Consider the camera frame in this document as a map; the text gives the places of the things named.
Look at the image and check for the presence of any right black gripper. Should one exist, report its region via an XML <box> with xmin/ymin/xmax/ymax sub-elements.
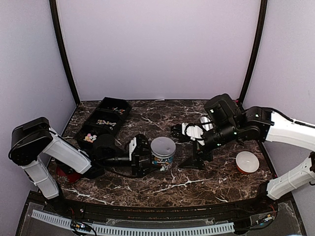
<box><xmin>178</xmin><ymin>120</ymin><xmax>240</xmax><ymax>170</ymax></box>

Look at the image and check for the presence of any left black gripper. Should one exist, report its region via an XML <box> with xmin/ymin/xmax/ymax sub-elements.
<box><xmin>101</xmin><ymin>143</ymin><xmax>161</xmax><ymax>177</ymax></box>

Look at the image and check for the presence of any clear plastic jar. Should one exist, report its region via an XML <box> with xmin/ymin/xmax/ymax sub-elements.
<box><xmin>152</xmin><ymin>155</ymin><xmax>174</xmax><ymax>172</ymax></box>

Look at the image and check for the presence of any silver jar lid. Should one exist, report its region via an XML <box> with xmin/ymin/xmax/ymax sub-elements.
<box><xmin>151</xmin><ymin>137</ymin><xmax>176</xmax><ymax>157</ymax></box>

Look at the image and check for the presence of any silver metal scoop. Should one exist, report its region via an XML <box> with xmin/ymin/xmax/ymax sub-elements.
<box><xmin>200</xmin><ymin>117</ymin><xmax>214</xmax><ymax>131</ymax></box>

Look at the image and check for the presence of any black bin with small candies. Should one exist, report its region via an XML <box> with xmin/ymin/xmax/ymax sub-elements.
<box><xmin>85</xmin><ymin>109</ymin><xmax>123</xmax><ymax>136</ymax></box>

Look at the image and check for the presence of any black bin with lollipops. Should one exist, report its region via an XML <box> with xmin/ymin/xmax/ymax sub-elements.
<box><xmin>97</xmin><ymin>97</ymin><xmax>132</xmax><ymax>120</ymax></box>

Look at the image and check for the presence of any black bin with flower candies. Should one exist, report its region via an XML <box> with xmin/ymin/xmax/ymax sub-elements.
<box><xmin>74</xmin><ymin>124</ymin><xmax>110</xmax><ymax>150</ymax></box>

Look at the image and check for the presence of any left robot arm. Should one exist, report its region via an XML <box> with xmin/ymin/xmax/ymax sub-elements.
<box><xmin>8</xmin><ymin>117</ymin><xmax>159</xmax><ymax>214</ymax></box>

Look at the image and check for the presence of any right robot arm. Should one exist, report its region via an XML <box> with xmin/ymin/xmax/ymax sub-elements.
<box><xmin>177</xmin><ymin>107</ymin><xmax>315</xmax><ymax>213</ymax></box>

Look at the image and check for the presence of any pile of small candies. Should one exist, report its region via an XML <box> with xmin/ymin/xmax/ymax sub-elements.
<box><xmin>96</xmin><ymin>119</ymin><xmax>117</xmax><ymax>127</ymax></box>

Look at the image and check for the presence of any pile of flower candies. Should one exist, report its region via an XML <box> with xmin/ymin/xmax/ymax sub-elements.
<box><xmin>83</xmin><ymin>133</ymin><xmax>97</xmax><ymax>143</ymax></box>

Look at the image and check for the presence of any orange and white bowl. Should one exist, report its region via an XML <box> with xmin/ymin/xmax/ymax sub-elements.
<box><xmin>236</xmin><ymin>151</ymin><xmax>260</xmax><ymax>174</ymax></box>

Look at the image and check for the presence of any pile of lollipops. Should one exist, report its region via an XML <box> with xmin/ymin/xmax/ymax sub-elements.
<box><xmin>112</xmin><ymin>107</ymin><xmax>126</xmax><ymax>115</ymax></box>

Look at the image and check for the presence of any red floral saucer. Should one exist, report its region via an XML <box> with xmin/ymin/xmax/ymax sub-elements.
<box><xmin>55</xmin><ymin>166</ymin><xmax>82</xmax><ymax>184</ymax></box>

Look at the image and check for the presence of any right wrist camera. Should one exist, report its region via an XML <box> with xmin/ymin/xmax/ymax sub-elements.
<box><xmin>170</xmin><ymin>93</ymin><xmax>244</xmax><ymax>142</ymax></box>

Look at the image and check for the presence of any white slotted cable duct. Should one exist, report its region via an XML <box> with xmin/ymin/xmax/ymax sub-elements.
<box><xmin>31</xmin><ymin>210</ymin><xmax>235</xmax><ymax>236</ymax></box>

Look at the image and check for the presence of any black front rail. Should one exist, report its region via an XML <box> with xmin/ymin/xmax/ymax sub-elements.
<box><xmin>29</xmin><ymin>194</ymin><xmax>291</xmax><ymax>223</ymax></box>

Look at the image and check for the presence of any right black frame post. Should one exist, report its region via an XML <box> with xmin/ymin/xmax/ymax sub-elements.
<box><xmin>238</xmin><ymin>0</ymin><xmax>268</xmax><ymax>106</ymax></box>

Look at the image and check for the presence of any black frame post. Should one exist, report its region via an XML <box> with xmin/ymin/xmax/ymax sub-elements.
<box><xmin>49</xmin><ymin>0</ymin><xmax>81</xmax><ymax>106</ymax></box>
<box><xmin>238</xmin><ymin>0</ymin><xmax>268</xmax><ymax>106</ymax></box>

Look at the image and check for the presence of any left black frame post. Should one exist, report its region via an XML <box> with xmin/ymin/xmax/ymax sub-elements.
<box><xmin>49</xmin><ymin>0</ymin><xmax>81</xmax><ymax>106</ymax></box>

